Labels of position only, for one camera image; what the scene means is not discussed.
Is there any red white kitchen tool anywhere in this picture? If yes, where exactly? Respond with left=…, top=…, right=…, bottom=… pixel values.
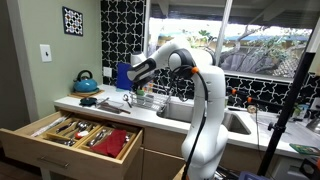
left=74, top=130, right=90, bottom=140

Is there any stainless steel sink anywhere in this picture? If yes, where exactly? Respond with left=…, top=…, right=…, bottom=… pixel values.
left=156, top=101, right=252, bottom=136

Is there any wooden trivet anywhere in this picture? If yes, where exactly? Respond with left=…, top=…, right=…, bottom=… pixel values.
left=67, top=88, right=105, bottom=100

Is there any green flat packet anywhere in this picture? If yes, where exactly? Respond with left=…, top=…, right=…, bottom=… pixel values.
left=288, top=142, right=320, bottom=156

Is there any wooden handled spatula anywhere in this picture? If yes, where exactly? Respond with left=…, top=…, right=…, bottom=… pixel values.
left=99, top=102, right=132, bottom=115

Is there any white light switch plate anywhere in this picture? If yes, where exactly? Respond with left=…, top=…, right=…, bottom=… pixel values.
left=39, top=43, right=53, bottom=64

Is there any colourful checkered board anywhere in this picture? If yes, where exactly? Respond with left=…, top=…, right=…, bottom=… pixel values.
left=143, top=81, right=157, bottom=95

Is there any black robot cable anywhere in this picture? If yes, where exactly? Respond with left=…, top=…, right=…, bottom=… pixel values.
left=173, top=64, right=210, bottom=180

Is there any black tripod stand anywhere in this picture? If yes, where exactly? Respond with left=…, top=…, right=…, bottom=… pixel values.
left=256, top=18, right=320, bottom=178

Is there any black rod with orange knobs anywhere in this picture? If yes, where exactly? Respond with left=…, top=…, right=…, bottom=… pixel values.
left=231, top=87, right=279, bottom=108

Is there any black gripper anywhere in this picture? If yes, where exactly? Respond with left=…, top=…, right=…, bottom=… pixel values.
left=133, top=76, right=154, bottom=91

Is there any red cloth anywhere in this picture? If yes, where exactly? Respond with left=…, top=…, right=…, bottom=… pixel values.
left=89, top=128, right=128, bottom=159

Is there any black white patterned wall art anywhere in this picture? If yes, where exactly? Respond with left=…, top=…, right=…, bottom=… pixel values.
left=61, top=5, right=85, bottom=37

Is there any blue container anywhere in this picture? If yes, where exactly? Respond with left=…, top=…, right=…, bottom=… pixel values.
left=115, top=62, right=135, bottom=91

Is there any steel cutlery pile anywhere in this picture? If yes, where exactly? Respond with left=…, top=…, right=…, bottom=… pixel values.
left=87, top=128, right=113, bottom=148
left=55, top=120, right=93, bottom=136

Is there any small black pan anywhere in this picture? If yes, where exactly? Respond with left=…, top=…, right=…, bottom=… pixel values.
left=78, top=96, right=99, bottom=107

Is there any teal kettle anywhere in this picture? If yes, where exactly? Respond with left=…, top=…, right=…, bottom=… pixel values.
left=72, top=69, right=100, bottom=94

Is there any metal wire dish rack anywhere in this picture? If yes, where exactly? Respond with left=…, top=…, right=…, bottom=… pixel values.
left=128, top=83, right=173, bottom=114

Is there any wooden drawer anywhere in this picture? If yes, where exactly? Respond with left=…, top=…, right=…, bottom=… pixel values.
left=0, top=109, right=145, bottom=180

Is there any white wall outlet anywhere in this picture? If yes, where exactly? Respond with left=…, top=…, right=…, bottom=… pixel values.
left=102, top=66, right=114, bottom=79

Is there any metal spoon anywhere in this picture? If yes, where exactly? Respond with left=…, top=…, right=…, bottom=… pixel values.
left=122, top=93, right=134, bottom=109

